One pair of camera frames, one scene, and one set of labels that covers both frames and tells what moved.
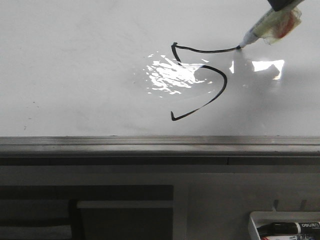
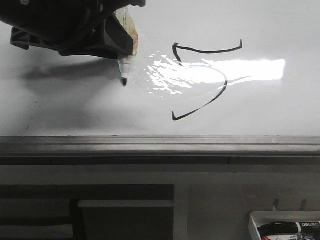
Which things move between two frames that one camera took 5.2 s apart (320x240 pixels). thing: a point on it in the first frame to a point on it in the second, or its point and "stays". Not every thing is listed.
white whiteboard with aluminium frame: [156, 83] stays
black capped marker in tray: [289, 228] stays
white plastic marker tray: [259, 218] stays
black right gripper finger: [278, 4] to [53, 24]
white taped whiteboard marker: [275, 25] to [126, 62]
